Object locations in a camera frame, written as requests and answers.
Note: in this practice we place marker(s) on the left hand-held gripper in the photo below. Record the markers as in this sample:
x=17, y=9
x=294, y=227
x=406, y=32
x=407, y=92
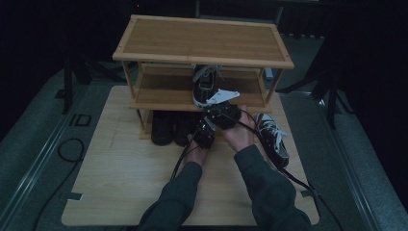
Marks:
x=203, y=136

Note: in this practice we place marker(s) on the person's right hand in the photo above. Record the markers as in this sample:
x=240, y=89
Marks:
x=239, y=134

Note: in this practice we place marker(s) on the person's left hand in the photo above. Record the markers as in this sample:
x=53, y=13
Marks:
x=197, y=155

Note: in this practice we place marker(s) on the wooden three-tier shoe rack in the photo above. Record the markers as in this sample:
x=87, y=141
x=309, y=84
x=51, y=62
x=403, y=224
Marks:
x=202, y=40

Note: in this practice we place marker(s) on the black leather shoe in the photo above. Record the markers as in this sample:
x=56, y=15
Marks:
x=162, y=128
x=183, y=128

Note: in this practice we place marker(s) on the black white canvas sneaker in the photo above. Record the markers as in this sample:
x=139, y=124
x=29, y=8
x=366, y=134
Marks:
x=274, y=141
x=205, y=88

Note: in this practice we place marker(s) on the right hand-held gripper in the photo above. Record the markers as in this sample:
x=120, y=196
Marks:
x=224, y=114

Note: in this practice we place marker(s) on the black metal stand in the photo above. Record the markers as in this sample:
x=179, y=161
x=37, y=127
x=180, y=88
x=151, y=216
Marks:
x=68, y=86
x=332, y=102

